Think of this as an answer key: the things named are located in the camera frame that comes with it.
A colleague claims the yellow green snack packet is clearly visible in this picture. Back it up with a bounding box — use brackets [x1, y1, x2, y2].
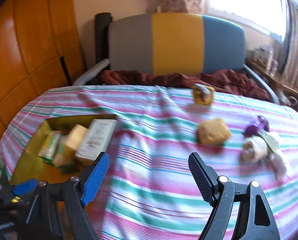
[38, 131, 64, 166]

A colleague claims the yellow sponge block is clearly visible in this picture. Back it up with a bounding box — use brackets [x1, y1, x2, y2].
[63, 124, 88, 159]

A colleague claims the white carton box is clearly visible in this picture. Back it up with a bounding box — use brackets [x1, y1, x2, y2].
[75, 119, 118, 166]

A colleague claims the large yellow sponge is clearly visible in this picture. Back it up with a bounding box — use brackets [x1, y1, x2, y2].
[197, 118, 231, 145]

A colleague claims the purple snack packet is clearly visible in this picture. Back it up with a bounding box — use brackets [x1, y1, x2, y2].
[243, 115, 270, 137]

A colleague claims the gold cardboard box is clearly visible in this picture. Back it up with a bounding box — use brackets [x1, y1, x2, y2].
[10, 114, 117, 185]

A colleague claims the cream rolled towel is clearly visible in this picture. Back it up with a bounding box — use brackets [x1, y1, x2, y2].
[242, 136, 268, 163]

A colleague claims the striped bed sheet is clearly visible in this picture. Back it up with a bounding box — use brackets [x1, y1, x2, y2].
[0, 86, 298, 239]

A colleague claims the maroon blanket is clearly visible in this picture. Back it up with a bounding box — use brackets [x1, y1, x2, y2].
[100, 69, 269, 101]

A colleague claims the wooden desk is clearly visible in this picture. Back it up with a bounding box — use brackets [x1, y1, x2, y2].
[246, 59, 298, 96]

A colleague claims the wooden wardrobe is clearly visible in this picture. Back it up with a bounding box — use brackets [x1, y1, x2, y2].
[0, 0, 86, 140]

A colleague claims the white appliance box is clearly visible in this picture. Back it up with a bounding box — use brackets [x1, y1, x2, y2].
[253, 44, 274, 69]

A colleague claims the grey yellow blue headboard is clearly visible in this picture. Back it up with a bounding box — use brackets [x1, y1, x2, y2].
[108, 12, 245, 76]

